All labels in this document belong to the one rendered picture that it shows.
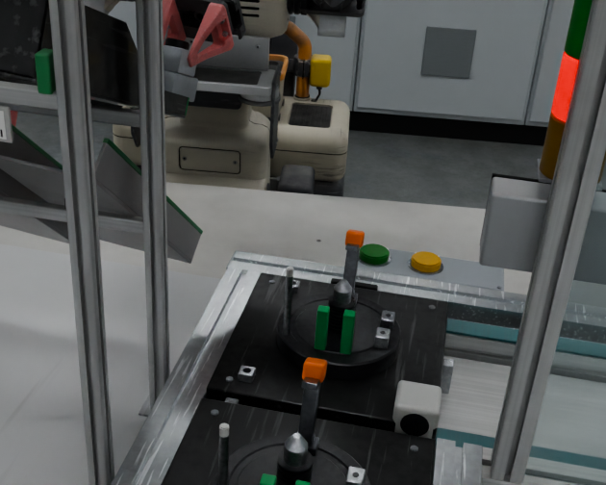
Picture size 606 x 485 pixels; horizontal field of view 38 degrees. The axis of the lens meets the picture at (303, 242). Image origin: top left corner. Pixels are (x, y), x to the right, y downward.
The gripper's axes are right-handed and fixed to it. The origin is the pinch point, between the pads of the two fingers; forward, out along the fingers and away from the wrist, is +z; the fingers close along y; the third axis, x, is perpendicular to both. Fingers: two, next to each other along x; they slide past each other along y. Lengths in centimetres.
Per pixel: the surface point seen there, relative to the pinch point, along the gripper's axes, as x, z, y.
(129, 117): -11.3, 19.7, 7.8
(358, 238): 9.8, 13.1, 27.8
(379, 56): 201, -210, -54
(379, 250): 25.2, 4.2, 26.7
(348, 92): 215, -198, -65
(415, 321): 19.0, 16.6, 35.6
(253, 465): 3, 44, 29
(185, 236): 11.3, 17.9, 7.3
